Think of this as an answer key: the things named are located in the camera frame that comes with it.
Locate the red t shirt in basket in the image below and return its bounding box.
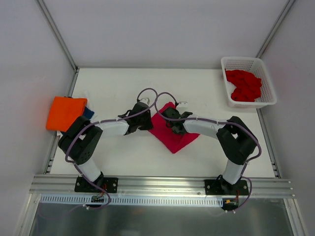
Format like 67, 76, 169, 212
225, 70, 262, 102

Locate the magenta t shirt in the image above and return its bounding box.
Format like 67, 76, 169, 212
149, 114, 200, 154

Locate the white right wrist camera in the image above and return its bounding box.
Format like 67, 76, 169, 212
177, 101, 188, 108

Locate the white plastic basket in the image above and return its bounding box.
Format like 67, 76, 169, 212
221, 57, 277, 109

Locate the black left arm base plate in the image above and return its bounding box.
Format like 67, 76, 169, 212
74, 176, 118, 193

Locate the folded orange t shirt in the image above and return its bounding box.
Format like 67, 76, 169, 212
46, 96, 88, 132

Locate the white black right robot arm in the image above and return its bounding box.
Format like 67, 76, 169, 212
159, 108, 261, 195

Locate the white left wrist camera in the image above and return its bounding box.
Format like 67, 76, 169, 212
139, 98, 150, 106

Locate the folded blue t shirt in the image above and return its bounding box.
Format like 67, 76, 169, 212
82, 106, 95, 120

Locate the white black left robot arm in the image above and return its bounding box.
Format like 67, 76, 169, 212
58, 100, 153, 192

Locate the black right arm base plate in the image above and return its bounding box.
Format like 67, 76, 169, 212
204, 178, 249, 196

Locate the white slotted cable duct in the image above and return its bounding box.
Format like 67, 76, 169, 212
39, 194, 223, 207

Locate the aluminium mounting rail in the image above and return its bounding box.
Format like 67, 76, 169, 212
30, 174, 296, 199

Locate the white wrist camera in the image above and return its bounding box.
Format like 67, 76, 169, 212
177, 101, 188, 108
139, 98, 150, 106

